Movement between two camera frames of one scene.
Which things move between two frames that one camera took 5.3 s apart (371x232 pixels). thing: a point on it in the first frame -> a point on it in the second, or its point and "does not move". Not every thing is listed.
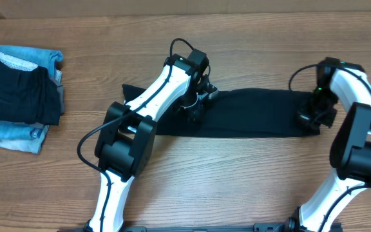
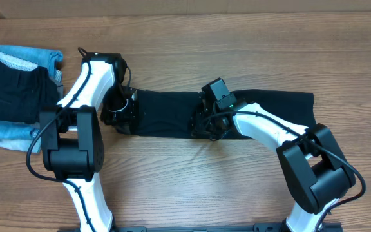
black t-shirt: (238, 112) does not move
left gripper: (194, 114) -> (126, 119)
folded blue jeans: (26, 137) does not move
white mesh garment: (13, 62) does not move
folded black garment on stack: (30, 96) does not move
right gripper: (308, 116) -> (198, 120)
